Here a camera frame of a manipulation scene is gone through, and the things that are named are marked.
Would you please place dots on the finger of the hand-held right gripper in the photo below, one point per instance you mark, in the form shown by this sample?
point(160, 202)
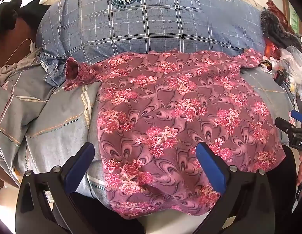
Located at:
point(284, 124)
point(299, 116)

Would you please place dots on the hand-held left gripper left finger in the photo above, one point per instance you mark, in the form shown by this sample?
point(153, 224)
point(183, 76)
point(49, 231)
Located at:
point(79, 168)

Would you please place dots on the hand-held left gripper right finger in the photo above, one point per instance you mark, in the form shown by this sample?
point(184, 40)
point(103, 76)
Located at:
point(211, 168)

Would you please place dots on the pink floral shirt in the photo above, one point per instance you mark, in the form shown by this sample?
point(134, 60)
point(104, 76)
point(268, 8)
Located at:
point(170, 117)

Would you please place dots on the person's right hand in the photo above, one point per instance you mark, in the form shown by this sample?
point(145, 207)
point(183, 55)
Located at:
point(301, 170)

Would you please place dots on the person's black pants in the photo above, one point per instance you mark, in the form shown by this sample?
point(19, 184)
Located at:
point(286, 175)

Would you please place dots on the pile of small sundries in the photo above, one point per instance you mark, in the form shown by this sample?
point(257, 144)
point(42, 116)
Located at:
point(287, 78)

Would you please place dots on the white plastic bag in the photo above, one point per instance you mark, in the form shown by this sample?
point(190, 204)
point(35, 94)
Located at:
point(293, 61)

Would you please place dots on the grey striped bed sheet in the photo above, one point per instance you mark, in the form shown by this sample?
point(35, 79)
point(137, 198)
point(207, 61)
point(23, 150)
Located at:
point(51, 117)

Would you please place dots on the orange snack packet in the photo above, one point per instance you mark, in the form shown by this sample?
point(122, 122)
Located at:
point(271, 50)

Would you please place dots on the dark fur-trimmed garment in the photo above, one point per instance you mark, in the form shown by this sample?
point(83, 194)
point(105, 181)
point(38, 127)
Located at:
point(278, 30)

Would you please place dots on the green bamboo picture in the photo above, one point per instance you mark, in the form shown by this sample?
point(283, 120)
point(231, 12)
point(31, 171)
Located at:
point(295, 18)

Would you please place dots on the red brown cloth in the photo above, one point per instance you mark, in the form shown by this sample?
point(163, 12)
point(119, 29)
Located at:
point(277, 12)

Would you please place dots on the grey crumpled cloth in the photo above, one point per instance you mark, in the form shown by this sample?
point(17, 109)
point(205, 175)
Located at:
point(12, 70)

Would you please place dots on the blue plaid pillow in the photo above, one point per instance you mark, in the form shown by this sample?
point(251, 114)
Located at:
point(146, 22)

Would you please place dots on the black garment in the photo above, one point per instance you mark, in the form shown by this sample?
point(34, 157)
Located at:
point(17, 9)

